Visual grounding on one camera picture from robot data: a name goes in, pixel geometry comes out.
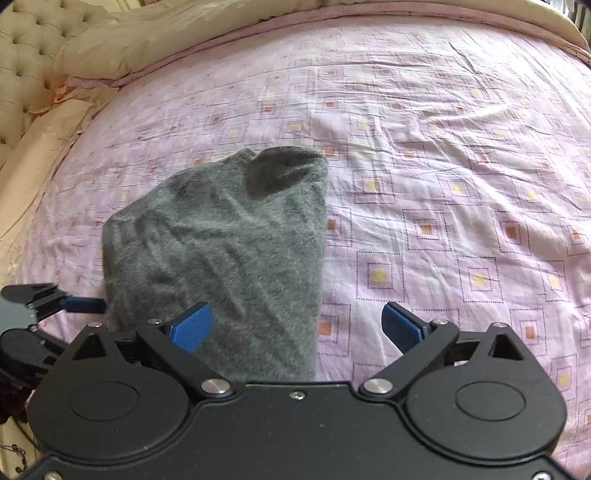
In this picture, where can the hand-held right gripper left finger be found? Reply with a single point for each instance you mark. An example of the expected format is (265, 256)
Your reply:
(191, 325)

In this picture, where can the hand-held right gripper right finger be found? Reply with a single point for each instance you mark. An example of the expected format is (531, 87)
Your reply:
(401, 325)

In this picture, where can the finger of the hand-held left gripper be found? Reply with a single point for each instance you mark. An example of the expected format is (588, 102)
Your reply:
(83, 305)

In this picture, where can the grey knitted sweater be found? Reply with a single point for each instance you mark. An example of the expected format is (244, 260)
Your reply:
(221, 240)

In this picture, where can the pink patterned bedsheet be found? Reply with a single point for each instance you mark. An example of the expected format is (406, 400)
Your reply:
(438, 161)

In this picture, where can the beige tufted headboard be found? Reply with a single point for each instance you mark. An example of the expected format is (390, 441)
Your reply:
(27, 55)

